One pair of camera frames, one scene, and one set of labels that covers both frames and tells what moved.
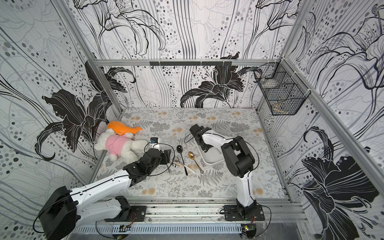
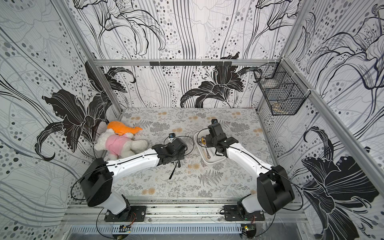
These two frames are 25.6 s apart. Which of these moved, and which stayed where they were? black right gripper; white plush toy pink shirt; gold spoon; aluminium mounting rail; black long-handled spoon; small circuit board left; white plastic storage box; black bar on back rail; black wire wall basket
Moved: gold spoon; black right gripper; black long-handled spoon
Stayed: white plush toy pink shirt; black bar on back rail; small circuit board left; black wire wall basket; aluminium mounting rail; white plastic storage box
